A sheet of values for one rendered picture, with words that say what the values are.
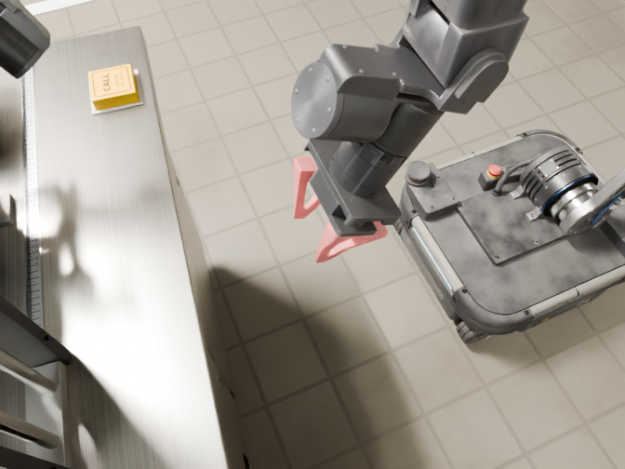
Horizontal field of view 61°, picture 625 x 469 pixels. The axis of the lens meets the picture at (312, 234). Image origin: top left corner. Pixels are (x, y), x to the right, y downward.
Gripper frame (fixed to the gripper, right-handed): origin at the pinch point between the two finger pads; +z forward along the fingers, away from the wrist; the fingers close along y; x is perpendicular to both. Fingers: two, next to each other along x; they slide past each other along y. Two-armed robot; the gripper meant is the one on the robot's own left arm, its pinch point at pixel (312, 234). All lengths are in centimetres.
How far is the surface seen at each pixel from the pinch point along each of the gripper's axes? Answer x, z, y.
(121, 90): -6.6, 17.8, -43.4
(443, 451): 78, 76, 20
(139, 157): -6.2, 20.4, -31.1
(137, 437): -15.0, 25.4, 8.7
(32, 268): -21.7, 29.1, -18.2
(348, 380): 64, 84, -8
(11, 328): -26.8, 17.3, -3.0
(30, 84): -17, 27, -54
